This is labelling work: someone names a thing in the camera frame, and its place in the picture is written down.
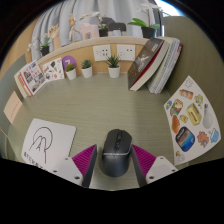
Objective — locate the wooden hand model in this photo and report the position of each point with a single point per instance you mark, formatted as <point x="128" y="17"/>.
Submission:
<point x="54" y="33"/>

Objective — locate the wooden artist mannequin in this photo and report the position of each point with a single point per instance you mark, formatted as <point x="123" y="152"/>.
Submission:
<point x="72" y="28"/>

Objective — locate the black horse figurine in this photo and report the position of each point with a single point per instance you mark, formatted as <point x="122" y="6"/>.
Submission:
<point x="115" y="26"/>

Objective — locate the light wooden desk shelf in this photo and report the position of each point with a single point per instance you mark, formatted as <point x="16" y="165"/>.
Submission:
<point x="83" y="48"/>

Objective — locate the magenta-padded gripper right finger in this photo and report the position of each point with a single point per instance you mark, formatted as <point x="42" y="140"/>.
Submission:
<point x="161" y="166"/>

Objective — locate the red-edged photo magazine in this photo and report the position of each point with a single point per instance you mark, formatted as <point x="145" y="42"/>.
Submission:
<point x="33" y="77"/>

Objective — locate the black computer mouse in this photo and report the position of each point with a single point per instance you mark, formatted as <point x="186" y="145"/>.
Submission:
<point x="116" y="153"/>

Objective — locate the colourful sticker sheet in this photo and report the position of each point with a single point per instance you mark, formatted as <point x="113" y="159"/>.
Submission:
<point x="191" y="123"/>

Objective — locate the small succulent in white pot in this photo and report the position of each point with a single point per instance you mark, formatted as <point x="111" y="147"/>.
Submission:
<point x="113" y="71"/>
<point x="70" y="74"/>
<point x="87" y="71"/>

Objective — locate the white orchid in black pot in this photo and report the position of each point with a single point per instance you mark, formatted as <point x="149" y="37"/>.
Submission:
<point x="45" y="50"/>
<point x="147" y="32"/>
<point x="103" y="32"/>

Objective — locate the pale orange paper card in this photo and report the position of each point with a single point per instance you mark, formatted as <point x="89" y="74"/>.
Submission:
<point x="12" y="107"/>

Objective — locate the black red-edged book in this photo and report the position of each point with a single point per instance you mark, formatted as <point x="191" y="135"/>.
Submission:
<point x="145" y="63"/>

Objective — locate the white printed mouse pad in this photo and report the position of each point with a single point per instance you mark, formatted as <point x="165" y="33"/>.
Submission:
<point x="46" y="143"/>

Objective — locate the green felt divider panel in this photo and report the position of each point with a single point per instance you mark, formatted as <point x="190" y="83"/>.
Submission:
<point x="6" y="80"/>
<point x="200" y="50"/>

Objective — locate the pink horse figurine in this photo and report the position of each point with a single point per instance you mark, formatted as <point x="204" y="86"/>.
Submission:
<point x="88" y="30"/>

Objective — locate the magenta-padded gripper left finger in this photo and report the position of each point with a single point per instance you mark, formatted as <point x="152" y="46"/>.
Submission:
<point x="66" y="168"/>

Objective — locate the dark-framed window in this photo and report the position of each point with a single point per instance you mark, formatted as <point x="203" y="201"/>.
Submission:
<point x="166" y="7"/>

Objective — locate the round purple sign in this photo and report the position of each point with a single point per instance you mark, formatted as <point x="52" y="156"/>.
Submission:
<point x="68" y="60"/>

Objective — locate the grey white curtain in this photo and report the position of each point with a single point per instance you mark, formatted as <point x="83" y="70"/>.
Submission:
<point x="113" y="10"/>

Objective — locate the white illustrated card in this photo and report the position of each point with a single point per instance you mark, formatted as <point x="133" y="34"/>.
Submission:
<point x="53" y="70"/>

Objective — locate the white wall socket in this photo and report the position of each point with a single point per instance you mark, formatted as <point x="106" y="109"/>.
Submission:
<point x="126" y="52"/>
<point x="102" y="53"/>

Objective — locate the thick white book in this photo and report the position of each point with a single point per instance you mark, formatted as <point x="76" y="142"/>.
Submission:
<point x="18" y="83"/>

